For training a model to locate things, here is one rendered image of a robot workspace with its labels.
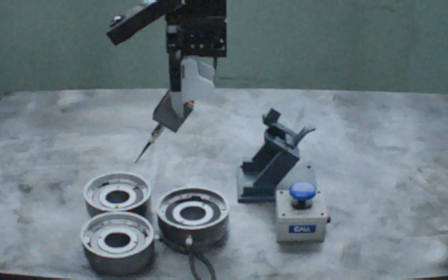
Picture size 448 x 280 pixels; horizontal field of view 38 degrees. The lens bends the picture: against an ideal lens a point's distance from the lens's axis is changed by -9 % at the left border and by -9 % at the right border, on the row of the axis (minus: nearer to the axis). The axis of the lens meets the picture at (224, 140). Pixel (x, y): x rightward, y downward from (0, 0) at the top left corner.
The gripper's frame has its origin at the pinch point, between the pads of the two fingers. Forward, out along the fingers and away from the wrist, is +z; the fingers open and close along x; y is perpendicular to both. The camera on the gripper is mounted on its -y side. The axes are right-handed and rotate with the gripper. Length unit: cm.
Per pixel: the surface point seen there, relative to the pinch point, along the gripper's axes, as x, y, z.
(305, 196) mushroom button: -8.7, 18.0, 10.0
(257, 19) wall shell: 154, 19, 43
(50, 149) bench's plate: 15.9, -25.1, 16.8
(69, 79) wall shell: 155, -55, 67
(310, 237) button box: -10.3, 19.1, 16.3
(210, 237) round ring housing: -11.4, 4.7, 15.1
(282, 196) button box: -4.9, 15.2, 12.6
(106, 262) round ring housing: -18.9, -9.3, 14.1
